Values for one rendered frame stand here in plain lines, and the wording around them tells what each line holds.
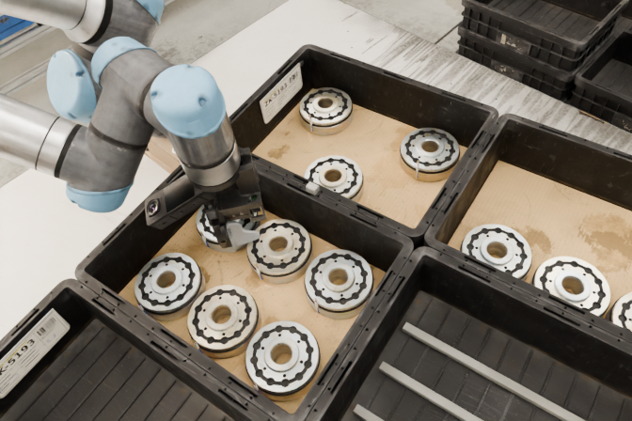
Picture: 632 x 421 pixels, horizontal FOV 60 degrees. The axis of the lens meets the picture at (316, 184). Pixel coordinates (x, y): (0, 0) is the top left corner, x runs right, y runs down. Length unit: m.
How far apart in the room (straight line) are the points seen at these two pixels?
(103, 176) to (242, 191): 0.18
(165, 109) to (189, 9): 2.46
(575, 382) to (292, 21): 1.14
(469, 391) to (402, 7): 2.28
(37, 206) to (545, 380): 1.03
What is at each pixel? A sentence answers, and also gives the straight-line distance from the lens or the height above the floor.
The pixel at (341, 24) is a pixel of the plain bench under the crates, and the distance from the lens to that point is 1.54.
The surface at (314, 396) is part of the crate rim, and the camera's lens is 0.69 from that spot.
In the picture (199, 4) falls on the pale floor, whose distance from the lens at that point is 3.08.
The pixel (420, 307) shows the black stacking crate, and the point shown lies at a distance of 0.84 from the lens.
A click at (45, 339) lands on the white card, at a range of 0.89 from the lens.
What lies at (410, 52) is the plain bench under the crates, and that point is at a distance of 1.44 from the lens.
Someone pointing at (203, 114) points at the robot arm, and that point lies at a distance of 0.61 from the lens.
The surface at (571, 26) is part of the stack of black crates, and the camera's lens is 1.96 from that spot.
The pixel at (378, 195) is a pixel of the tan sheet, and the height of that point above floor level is 0.83.
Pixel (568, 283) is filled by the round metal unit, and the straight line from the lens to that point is 0.89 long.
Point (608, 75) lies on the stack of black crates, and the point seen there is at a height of 0.38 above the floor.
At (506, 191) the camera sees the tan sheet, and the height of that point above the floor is 0.83.
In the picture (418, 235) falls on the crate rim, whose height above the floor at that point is 0.93.
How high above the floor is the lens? 1.58
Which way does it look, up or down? 51 degrees down
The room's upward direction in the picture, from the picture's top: 8 degrees counter-clockwise
